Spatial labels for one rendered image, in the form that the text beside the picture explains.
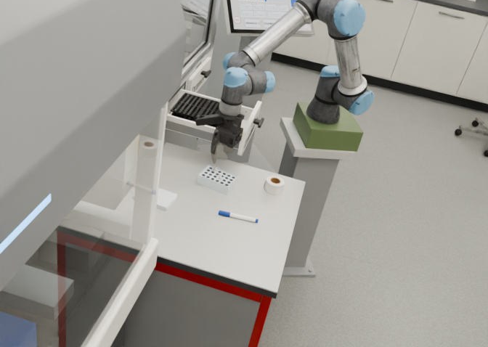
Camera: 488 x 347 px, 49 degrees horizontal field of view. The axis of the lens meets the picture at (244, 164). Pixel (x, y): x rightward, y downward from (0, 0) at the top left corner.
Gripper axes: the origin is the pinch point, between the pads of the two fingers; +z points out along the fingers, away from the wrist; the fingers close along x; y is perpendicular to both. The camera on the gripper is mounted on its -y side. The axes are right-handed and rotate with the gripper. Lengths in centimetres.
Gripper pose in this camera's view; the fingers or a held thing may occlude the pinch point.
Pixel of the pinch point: (215, 157)
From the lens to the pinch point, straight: 195.2
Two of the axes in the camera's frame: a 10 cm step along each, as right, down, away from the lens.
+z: -1.8, 8.2, 5.4
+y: 8.9, 3.6, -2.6
